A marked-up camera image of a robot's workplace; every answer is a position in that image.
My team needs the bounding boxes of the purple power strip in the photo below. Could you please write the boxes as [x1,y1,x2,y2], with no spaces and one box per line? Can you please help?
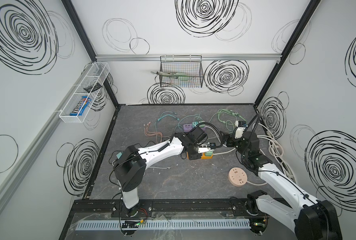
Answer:
[183,123,206,132]

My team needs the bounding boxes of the orange power strip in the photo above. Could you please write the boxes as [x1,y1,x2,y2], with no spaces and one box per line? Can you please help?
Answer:
[187,153,212,160]

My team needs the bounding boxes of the teal multi-head charging cable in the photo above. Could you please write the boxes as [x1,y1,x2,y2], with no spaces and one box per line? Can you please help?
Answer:
[153,111,201,133]

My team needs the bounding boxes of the round pink power socket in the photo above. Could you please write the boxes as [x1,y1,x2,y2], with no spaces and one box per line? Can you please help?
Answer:
[228,167,248,187]

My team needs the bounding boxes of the green thin cable bundle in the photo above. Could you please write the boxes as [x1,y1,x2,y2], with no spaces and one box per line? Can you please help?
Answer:
[207,110,236,133]

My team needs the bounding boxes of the brown thin cable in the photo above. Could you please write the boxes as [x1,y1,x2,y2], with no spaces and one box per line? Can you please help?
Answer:
[144,121,163,143]

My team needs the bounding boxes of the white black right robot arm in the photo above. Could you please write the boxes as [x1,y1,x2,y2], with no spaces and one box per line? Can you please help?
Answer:
[220,132,343,240]

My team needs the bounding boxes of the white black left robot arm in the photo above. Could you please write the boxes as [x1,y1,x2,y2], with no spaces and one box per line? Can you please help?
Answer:
[113,127,222,210]

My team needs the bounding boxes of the left black corrugated conduit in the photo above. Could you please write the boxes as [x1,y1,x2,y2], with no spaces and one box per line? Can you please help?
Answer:
[197,122,224,148]

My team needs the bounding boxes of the green tongs in basket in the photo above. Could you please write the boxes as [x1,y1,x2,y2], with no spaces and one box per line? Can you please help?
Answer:
[150,71,195,85]

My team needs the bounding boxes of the black remote control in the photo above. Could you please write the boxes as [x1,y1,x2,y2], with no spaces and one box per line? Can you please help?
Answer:
[83,83,102,93]

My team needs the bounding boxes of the blue candy packet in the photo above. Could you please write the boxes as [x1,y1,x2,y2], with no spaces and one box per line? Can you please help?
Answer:
[69,96,91,116]

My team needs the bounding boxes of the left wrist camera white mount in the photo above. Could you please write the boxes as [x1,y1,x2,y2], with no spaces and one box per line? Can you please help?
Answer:
[198,143,217,154]

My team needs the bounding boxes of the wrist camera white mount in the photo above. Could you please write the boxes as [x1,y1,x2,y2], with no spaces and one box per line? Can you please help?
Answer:
[234,120,248,139]
[198,143,217,154]

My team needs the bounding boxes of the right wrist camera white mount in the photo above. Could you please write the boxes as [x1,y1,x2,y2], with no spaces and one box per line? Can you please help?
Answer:
[234,120,248,139]

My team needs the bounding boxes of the white power strip cable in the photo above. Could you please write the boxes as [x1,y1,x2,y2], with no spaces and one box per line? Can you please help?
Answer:
[212,146,237,157]

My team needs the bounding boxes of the white coiled power cable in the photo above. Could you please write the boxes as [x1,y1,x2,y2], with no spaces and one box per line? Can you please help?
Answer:
[255,122,296,184]

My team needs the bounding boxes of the black corrugated cable conduit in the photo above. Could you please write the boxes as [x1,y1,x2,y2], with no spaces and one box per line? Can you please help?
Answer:
[246,112,262,134]

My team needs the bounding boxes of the pink power cable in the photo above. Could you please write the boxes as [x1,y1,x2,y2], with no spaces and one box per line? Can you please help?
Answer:
[246,179,269,187]

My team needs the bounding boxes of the black wire wall basket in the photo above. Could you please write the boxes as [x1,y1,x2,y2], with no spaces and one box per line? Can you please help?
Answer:
[156,55,205,88]

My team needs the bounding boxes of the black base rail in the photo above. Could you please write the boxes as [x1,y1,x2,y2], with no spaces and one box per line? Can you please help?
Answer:
[70,197,264,218]

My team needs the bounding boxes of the white slotted cable duct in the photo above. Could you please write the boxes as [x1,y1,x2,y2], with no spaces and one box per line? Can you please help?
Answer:
[75,219,251,231]

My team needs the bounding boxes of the white wire wall shelf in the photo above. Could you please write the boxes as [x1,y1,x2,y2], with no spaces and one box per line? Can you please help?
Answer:
[59,62,110,124]

